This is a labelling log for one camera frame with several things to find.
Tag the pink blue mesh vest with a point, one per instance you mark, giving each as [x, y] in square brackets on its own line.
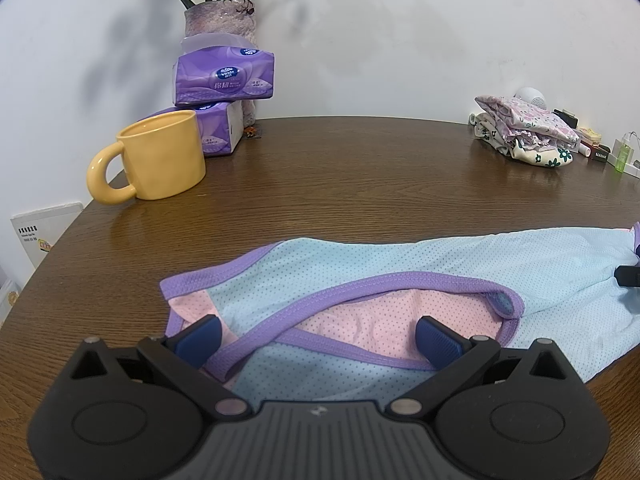
[350, 265]

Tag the lilac ruffled folded cloth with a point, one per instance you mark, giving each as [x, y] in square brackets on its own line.
[530, 142]

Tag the cream green-flower folded cloth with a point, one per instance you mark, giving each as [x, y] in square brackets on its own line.
[545, 157]

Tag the white tube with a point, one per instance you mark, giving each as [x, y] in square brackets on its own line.
[586, 147]

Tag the white green printed bag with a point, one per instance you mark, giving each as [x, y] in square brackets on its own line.
[9, 297]

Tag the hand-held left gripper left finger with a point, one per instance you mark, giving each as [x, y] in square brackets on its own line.
[200, 342]

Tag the dark labelled box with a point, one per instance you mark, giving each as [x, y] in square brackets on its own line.
[601, 156]

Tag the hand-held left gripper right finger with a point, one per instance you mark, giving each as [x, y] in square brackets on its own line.
[437, 342]

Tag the lilac textured vase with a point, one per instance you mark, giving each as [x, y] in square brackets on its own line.
[220, 22]

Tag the black charger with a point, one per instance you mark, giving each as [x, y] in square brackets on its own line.
[567, 117]

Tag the white round speaker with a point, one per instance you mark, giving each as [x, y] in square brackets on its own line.
[532, 97]

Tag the green bottle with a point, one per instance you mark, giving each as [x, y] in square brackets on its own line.
[622, 157]

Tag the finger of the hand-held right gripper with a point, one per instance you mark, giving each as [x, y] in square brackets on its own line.
[629, 276]

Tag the small orange charm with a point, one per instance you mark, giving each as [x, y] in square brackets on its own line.
[252, 133]

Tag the purple tissue pack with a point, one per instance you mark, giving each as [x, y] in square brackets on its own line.
[225, 77]
[220, 130]

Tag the yellow mug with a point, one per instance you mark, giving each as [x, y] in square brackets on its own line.
[165, 160]

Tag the white power strip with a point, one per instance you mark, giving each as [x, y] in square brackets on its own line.
[635, 167]

